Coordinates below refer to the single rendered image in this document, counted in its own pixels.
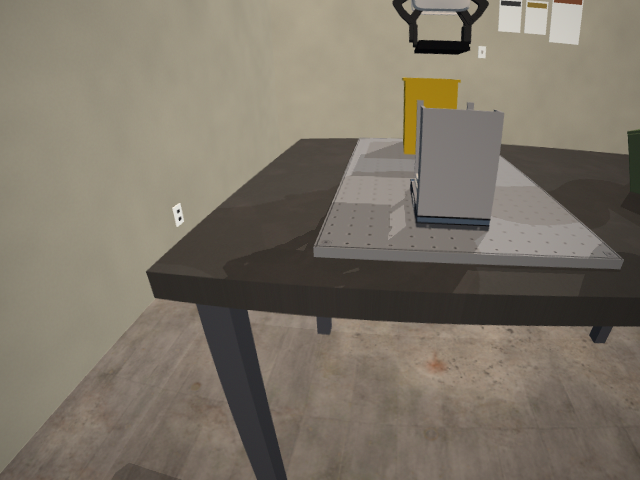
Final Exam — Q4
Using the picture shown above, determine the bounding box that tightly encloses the yellow square bin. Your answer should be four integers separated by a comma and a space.
402, 78, 461, 154

